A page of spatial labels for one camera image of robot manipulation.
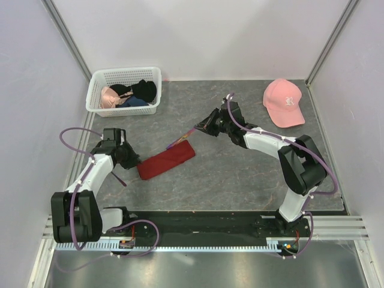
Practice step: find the left aluminium frame post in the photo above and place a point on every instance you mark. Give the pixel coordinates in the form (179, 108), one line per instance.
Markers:
(67, 37)

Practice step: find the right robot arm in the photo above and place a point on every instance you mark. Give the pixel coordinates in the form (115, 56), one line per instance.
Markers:
(299, 157)

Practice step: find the dark red cloth napkin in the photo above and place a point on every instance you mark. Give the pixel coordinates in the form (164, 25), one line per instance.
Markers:
(166, 160)

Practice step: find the front aluminium rail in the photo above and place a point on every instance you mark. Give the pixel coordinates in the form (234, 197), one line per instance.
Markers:
(339, 227)

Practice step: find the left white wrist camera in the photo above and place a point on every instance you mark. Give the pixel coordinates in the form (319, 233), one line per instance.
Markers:
(114, 136)

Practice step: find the blue cloth in basket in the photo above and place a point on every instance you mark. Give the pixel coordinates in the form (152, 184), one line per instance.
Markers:
(132, 102)

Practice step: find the black cloth in basket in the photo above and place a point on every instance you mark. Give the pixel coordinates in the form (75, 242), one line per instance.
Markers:
(144, 90)

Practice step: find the pink baseball cap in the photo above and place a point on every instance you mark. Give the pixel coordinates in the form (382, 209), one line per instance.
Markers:
(281, 99)

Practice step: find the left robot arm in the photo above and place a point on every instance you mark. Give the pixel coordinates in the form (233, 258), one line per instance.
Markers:
(76, 217)

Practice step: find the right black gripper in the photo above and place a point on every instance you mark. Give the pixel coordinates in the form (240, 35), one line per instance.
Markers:
(208, 127)

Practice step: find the light blue cable duct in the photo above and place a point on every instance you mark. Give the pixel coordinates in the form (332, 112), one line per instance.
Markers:
(271, 246)

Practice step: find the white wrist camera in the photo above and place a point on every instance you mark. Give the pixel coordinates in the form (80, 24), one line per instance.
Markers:
(229, 109)
(114, 136)

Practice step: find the aluminium frame post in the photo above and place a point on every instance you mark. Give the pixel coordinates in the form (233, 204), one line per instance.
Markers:
(332, 39)
(67, 37)

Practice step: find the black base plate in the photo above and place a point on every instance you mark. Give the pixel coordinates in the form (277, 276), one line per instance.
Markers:
(209, 227)

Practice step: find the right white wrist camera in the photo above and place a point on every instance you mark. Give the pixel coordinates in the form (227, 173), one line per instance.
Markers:
(229, 109)

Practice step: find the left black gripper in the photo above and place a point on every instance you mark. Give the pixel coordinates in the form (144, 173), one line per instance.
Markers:
(134, 159)

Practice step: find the pink cloth in basket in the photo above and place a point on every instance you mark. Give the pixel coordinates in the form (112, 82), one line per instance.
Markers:
(109, 98)

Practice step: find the white plastic basket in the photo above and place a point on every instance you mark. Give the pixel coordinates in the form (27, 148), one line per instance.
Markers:
(125, 76)

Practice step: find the right aluminium frame post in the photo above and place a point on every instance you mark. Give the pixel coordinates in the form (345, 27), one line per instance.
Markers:
(332, 39)

